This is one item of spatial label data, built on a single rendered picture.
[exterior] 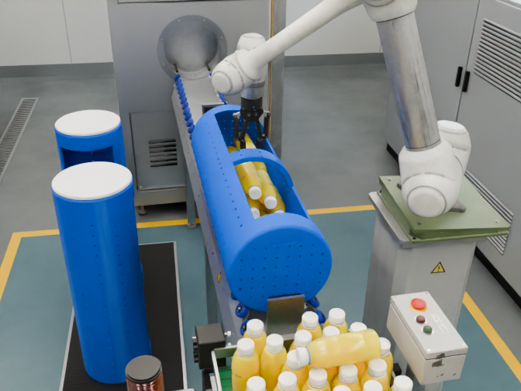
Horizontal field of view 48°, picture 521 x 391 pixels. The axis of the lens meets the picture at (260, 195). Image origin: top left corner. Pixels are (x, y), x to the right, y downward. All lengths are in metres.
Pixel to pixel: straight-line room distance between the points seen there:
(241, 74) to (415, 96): 0.52
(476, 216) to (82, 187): 1.33
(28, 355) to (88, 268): 0.92
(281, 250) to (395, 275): 0.63
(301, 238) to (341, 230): 2.27
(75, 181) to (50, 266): 1.46
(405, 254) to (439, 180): 0.38
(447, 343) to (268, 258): 0.48
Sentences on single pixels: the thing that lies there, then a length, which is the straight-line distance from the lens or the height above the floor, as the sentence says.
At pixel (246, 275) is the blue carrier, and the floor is 1.09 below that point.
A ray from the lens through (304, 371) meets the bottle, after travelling 1.35.
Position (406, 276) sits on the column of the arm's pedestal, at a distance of 2.01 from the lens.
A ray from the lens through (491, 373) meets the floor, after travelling 3.00.
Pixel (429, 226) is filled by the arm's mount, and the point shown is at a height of 1.05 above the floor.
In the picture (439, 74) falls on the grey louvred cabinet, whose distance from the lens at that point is 3.95.
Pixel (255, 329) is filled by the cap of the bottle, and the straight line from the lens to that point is 1.40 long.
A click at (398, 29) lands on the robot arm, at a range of 1.61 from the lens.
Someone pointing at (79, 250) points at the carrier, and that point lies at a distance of 2.18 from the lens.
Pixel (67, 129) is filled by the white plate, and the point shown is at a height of 1.04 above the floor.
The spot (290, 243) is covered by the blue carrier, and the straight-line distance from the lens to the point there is 1.51.
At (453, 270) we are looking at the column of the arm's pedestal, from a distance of 2.08.
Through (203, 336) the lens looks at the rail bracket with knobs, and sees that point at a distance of 1.50.
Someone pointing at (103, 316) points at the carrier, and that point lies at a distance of 2.35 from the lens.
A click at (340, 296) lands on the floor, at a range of 3.22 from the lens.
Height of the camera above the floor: 2.02
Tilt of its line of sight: 30 degrees down
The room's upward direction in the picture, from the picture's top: 1 degrees clockwise
